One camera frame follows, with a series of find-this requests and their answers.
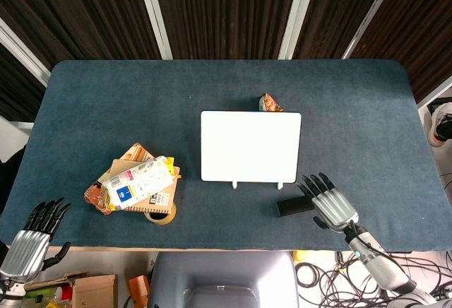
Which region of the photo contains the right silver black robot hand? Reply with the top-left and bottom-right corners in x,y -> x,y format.
296,172 -> 360,233

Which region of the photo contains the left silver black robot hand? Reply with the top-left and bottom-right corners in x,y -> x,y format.
0,197 -> 72,283

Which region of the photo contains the black rectangular block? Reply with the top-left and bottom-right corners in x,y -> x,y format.
275,196 -> 316,218

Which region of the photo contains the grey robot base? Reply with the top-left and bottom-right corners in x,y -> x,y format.
146,250 -> 300,308

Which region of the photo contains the white rectangular tray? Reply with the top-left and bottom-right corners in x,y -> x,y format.
200,110 -> 303,190

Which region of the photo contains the green bottle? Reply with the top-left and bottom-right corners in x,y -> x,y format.
23,285 -> 73,303

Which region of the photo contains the brown cardboard box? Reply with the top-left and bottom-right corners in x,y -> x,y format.
23,271 -> 119,308

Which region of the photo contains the blue table mat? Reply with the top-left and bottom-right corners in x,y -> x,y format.
0,59 -> 452,252

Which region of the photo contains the orange plastic object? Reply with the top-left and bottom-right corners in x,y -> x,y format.
126,274 -> 151,308

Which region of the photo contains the orange snack packet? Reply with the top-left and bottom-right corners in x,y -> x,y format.
258,93 -> 284,113

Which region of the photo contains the orange snack package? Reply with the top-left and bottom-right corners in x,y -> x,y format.
83,142 -> 156,216

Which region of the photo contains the white yellow tissue pack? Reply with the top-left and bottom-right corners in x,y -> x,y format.
100,155 -> 177,213

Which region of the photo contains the white orange sneaker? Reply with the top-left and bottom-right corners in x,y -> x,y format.
426,101 -> 452,148

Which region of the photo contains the clear tape roll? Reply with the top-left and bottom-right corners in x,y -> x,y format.
143,202 -> 177,226

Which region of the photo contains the brown spiral notebook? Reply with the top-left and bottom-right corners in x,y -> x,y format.
109,158 -> 182,214

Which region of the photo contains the black cable tangle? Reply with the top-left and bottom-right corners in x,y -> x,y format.
295,250 -> 452,308

